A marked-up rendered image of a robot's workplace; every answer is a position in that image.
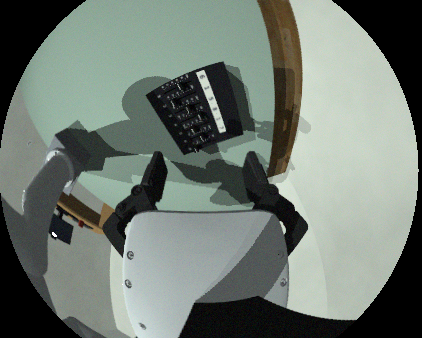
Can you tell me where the black lighting desk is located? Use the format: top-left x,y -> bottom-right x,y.
146,61 -> 243,155

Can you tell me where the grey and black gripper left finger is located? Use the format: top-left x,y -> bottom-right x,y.
102,151 -> 168,258

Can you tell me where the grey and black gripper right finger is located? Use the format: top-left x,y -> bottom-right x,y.
242,151 -> 308,256

